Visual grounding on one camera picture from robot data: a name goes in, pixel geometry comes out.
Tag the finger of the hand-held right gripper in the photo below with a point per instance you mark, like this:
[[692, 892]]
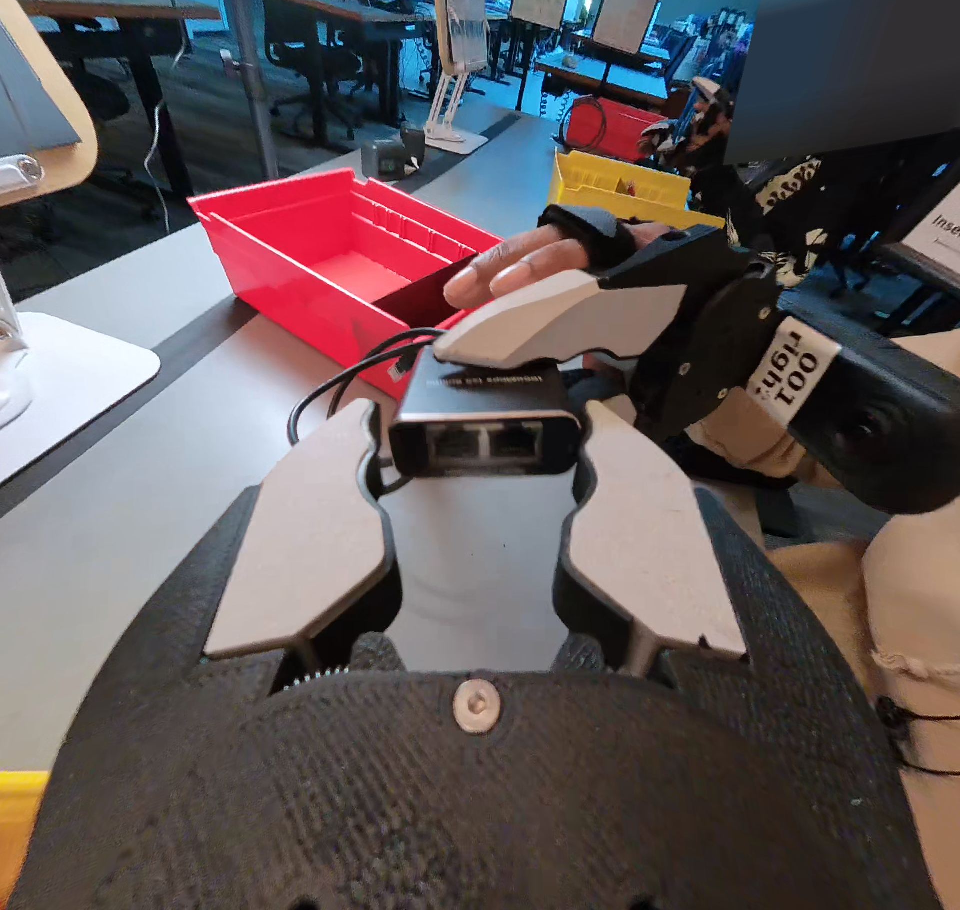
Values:
[[540, 318]]

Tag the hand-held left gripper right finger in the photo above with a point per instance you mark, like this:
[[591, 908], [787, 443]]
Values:
[[652, 543]]

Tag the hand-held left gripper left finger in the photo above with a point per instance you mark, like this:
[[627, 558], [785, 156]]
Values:
[[300, 535]]

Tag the dark grey ethernet adapter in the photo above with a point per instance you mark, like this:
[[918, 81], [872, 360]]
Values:
[[480, 396]]

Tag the yellow plastic bin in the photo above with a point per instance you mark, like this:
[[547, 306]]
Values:
[[19, 812], [600, 190]]

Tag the person's right hand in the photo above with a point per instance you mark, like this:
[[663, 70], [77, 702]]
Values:
[[517, 265]]

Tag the red plastic bin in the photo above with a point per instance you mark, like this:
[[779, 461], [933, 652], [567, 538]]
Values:
[[637, 127], [300, 265]]

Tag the small black device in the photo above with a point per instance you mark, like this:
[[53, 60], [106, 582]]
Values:
[[390, 160]]

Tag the white paper sign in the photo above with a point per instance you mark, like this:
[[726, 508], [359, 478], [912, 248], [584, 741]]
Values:
[[937, 235]]

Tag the grey table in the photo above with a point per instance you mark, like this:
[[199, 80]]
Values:
[[600, 74]]

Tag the standing sign board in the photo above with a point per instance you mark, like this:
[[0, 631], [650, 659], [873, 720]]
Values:
[[465, 18]]

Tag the black office chair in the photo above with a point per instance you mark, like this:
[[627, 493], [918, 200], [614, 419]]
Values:
[[315, 63]]

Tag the wooden office desk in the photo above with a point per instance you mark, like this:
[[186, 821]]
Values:
[[112, 3], [322, 7]]

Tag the grey light stand pole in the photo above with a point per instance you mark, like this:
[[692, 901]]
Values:
[[251, 63]]

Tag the black board wooden rim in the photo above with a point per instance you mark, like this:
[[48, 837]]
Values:
[[22, 100]]

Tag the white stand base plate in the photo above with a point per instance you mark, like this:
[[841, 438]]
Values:
[[82, 370]]

